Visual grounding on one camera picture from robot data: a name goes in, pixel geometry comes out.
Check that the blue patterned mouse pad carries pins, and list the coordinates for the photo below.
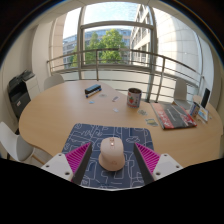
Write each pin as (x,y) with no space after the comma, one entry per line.
(100,133)

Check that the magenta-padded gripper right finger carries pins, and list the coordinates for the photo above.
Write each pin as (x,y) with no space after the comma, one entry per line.
(165,165)

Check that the black and blue case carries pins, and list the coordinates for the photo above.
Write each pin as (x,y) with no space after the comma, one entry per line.
(93,90)

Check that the metal balcony railing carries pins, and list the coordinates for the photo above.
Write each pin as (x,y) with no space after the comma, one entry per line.
(120,50)

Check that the small green card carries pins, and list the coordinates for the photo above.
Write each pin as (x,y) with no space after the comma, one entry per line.
(152,122)

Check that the blue and red printed can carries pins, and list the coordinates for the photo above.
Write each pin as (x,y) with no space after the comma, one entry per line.
(194,110)

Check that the printed tin cup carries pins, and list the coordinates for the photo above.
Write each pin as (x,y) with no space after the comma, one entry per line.
(134,98)

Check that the beige computer mouse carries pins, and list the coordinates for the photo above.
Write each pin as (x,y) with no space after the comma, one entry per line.
(112,155)

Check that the black office printer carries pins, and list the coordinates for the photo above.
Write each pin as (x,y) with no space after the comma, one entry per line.
(20,95)

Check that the black upright speaker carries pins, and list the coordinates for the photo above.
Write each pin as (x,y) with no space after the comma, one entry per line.
(205,97)

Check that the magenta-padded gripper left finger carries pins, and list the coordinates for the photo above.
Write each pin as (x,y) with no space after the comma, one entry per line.
(60,165)

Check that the light blue booklet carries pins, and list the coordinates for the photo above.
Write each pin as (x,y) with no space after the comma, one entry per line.
(203,114)

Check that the white chair with wooden legs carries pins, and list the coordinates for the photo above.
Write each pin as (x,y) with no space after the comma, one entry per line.
(15,143)

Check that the red and black magazine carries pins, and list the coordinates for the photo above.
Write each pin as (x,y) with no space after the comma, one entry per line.
(173,116)

